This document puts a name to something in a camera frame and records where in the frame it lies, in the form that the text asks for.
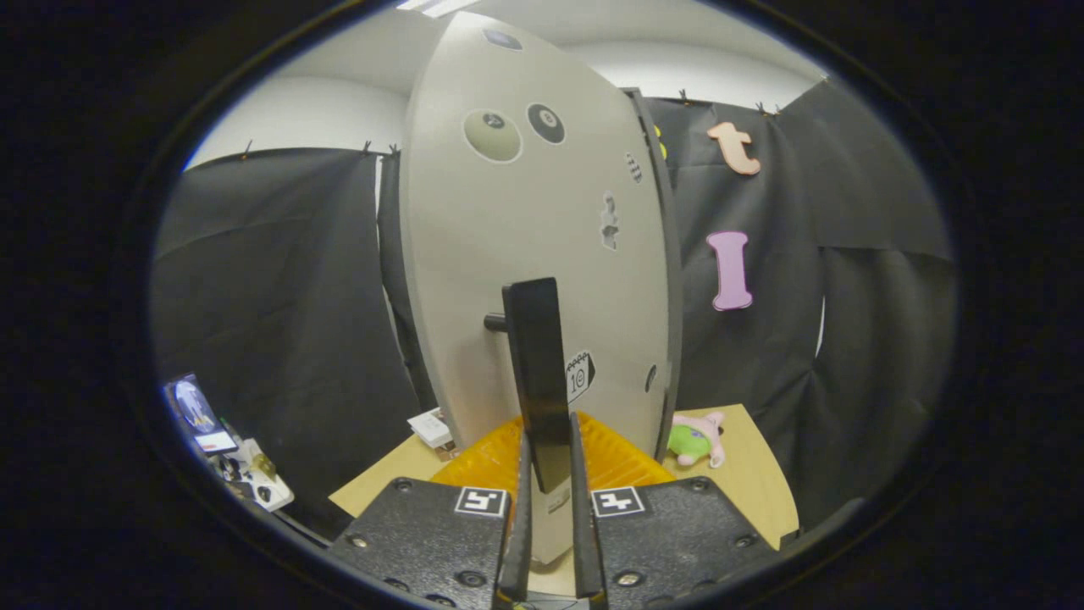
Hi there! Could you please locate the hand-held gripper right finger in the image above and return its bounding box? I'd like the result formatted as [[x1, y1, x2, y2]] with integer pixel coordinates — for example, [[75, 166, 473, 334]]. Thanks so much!
[[567, 412, 780, 609]]

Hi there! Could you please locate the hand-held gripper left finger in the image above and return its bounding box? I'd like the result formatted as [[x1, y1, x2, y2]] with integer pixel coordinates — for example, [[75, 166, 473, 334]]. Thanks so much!
[[329, 415, 534, 609]]

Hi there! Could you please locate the dark grey shoe cabinet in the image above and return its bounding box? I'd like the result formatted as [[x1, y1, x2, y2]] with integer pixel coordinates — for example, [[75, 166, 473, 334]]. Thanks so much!
[[622, 86, 683, 464]]

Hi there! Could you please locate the white cardboard box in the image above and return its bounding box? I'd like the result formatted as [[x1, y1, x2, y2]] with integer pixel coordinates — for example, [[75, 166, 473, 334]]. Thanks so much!
[[406, 408, 455, 450]]

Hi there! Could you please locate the green and pink plush toy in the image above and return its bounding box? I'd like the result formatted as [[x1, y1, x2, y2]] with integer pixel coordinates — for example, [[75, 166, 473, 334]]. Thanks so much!
[[666, 412, 727, 469]]

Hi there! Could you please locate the white cluttered device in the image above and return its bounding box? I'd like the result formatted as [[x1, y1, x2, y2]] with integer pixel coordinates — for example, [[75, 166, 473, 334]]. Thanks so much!
[[212, 436, 296, 513]]

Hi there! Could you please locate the black backdrop cloth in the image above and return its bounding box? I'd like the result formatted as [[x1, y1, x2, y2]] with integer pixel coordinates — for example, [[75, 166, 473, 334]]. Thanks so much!
[[151, 78, 958, 543]]

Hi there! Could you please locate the long ceiling light panel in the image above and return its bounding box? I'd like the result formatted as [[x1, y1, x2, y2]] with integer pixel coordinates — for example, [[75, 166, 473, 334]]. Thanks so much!
[[396, 0, 479, 18]]

